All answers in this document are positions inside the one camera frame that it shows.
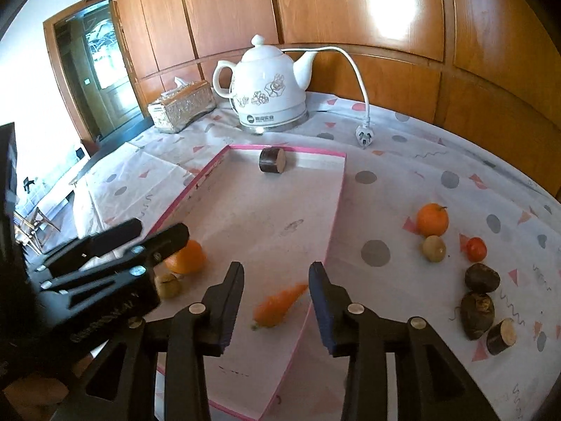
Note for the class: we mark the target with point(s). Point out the white floral electric kettle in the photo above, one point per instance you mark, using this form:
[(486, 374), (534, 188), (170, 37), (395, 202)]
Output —
[(267, 87)]

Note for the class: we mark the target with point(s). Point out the dark water chestnut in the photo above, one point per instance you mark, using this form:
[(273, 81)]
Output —
[(477, 315), (482, 278)]

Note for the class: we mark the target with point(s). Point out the small red tomato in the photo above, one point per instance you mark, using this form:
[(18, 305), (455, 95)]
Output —
[(476, 249)]

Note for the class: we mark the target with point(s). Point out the patterned tissue box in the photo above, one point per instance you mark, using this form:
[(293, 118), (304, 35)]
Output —
[(182, 105)]

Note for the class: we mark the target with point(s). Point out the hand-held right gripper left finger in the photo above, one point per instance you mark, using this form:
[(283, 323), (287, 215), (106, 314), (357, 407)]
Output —
[(228, 313)]

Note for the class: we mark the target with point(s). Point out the orange carrot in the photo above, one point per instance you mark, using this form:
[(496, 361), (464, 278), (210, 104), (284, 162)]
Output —
[(274, 309)]

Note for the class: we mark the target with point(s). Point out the wooden glass door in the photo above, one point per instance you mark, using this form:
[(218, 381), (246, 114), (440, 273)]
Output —
[(94, 74)]

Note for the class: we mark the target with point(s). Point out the sugarcane piece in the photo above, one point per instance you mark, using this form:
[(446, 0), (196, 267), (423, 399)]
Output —
[(501, 337), (271, 161)]

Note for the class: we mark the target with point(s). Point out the small yellow fruit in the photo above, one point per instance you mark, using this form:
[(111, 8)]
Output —
[(434, 249), (168, 286)]

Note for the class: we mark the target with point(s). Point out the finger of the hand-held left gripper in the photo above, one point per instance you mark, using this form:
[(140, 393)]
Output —
[(168, 239), (114, 234)]

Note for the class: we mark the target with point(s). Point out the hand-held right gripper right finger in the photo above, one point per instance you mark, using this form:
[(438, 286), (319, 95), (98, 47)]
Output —
[(322, 309)]

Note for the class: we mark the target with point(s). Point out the pink-edged white tray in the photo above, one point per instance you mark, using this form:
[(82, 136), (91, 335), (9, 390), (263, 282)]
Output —
[(271, 210)]

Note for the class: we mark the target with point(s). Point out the orange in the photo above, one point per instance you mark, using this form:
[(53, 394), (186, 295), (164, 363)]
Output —
[(190, 258), (432, 220)]

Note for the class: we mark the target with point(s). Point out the white patterned tablecloth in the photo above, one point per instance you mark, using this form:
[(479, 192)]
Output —
[(394, 158)]

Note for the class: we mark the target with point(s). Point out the wooden chair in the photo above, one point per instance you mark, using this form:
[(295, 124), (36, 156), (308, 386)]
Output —
[(37, 228)]

